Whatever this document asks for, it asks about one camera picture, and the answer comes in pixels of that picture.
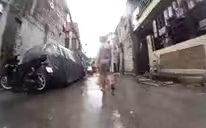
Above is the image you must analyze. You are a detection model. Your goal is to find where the person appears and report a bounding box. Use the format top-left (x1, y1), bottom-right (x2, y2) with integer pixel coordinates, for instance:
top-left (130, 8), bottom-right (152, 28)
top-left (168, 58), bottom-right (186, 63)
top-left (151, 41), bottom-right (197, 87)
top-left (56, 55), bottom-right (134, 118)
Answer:
top-left (96, 35), bottom-right (117, 94)

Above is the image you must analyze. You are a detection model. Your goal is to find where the white car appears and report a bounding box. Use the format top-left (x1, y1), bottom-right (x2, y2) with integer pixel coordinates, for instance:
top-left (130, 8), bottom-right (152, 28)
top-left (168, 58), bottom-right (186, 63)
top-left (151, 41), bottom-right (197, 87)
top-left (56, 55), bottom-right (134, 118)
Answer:
top-left (86, 65), bottom-right (94, 76)

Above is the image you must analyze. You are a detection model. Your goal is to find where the row of narrow buildings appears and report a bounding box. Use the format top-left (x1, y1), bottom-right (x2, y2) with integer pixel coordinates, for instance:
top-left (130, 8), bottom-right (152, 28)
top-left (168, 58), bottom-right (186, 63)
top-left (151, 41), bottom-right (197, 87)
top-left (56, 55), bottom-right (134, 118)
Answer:
top-left (109, 14), bottom-right (135, 75)

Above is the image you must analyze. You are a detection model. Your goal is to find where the car under dark cover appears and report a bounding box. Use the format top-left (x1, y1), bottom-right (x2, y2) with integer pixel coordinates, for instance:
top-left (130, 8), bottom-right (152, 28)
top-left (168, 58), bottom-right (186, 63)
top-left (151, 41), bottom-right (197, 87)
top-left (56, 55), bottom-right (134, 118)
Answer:
top-left (19, 43), bottom-right (87, 92)

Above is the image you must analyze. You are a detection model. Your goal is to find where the wet grey asphalt road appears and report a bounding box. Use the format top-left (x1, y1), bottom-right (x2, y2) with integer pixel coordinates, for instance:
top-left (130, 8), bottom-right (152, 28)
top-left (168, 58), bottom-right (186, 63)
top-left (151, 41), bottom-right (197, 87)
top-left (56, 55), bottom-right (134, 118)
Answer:
top-left (0, 73), bottom-right (206, 128)

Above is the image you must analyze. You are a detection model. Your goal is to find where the building with barred windows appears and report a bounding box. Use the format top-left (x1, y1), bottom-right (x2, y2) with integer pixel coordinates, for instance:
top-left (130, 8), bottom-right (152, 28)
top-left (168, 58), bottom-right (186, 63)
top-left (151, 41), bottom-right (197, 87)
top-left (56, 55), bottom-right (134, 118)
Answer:
top-left (132, 0), bottom-right (206, 84)

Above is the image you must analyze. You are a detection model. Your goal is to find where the grey brick building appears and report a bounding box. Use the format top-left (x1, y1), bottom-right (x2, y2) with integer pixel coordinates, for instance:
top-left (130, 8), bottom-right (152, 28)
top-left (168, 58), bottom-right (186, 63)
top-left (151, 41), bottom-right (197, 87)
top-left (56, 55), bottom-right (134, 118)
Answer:
top-left (0, 0), bottom-right (83, 83)

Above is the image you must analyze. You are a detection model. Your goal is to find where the motorcycle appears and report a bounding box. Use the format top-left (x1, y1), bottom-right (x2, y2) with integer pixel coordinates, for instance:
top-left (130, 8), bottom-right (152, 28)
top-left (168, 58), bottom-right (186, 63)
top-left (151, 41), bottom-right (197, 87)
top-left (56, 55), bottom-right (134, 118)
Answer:
top-left (0, 58), bottom-right (48, 93)

